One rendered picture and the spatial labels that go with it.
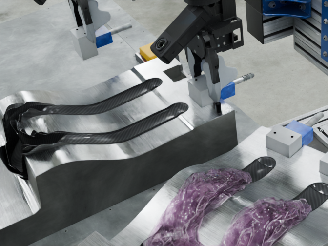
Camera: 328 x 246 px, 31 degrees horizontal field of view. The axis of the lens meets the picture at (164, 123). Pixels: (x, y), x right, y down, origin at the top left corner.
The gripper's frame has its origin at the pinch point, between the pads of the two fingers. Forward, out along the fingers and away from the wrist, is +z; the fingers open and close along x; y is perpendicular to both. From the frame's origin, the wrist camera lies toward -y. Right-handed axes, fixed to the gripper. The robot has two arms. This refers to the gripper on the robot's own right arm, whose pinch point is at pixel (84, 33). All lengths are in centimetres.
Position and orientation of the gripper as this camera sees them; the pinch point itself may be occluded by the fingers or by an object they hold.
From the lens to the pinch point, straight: 129.1
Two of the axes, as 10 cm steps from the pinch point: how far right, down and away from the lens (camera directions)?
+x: -4.5, -4.9, 7.5
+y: 8.8, -3.9, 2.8
